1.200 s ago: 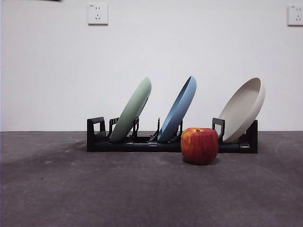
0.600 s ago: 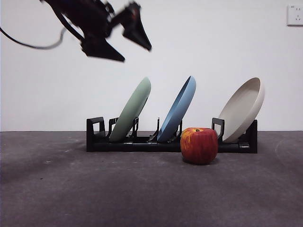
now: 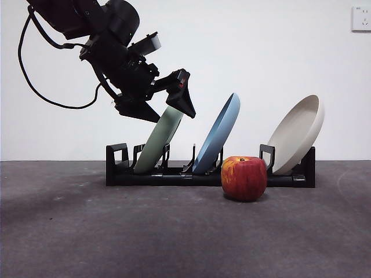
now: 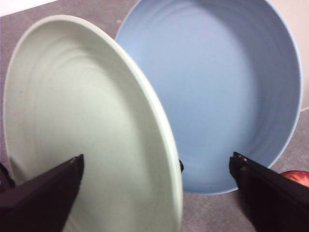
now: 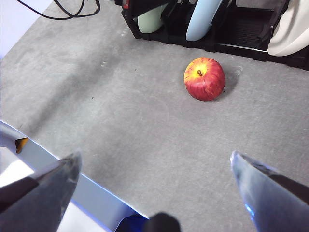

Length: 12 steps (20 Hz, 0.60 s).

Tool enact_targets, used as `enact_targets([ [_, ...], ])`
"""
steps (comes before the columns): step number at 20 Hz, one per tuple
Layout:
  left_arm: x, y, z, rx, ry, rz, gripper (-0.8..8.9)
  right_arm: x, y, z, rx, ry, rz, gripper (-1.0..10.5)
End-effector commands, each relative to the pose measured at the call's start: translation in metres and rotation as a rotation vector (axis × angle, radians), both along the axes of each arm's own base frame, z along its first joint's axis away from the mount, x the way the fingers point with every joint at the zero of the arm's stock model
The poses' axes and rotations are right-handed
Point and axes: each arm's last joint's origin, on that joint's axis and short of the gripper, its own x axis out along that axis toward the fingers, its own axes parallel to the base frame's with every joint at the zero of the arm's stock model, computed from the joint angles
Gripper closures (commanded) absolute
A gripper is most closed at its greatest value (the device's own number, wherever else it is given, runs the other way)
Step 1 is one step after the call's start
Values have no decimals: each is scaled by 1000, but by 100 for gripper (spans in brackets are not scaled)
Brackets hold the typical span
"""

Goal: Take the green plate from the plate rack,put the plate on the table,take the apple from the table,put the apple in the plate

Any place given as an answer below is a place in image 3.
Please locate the white wall socket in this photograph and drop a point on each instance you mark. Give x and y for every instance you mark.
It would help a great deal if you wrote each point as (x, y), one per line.
(362, 18)

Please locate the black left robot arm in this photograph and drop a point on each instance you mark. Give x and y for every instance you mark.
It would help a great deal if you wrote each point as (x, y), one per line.
(72, 14)

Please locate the blue plate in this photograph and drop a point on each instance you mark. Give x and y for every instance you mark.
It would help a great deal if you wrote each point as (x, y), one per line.
(216, 139)

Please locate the black plate rack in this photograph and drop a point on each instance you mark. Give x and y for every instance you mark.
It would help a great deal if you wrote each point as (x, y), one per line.
(162, 179)

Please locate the beige plate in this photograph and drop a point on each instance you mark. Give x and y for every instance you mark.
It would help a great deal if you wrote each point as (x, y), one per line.
(295, 136)

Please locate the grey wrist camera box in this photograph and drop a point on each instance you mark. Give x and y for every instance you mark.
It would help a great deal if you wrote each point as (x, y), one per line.
(149, 45)

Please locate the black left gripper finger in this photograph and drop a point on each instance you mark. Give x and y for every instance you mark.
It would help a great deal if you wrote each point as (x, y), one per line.
(181, 98)
(136, 110)

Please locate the green plate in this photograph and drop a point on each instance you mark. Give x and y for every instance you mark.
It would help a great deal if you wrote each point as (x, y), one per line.
(155, 144)

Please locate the red yellow apple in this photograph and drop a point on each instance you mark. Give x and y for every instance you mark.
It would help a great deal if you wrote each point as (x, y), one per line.
(243, 179)

